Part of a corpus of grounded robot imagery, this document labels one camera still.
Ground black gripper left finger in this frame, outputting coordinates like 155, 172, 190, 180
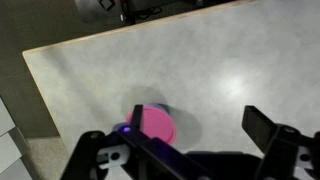
61, 105, 210, 180

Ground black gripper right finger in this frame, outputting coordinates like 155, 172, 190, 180
242, 105, 320, 180

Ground pink plastic plate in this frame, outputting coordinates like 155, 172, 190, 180
140, 105, 177, 145

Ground grey cabinet corner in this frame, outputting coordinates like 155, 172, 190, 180
0, 98, 33, 180

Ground black cables on floor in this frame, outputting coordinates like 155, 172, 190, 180
97, 0, 164, 25

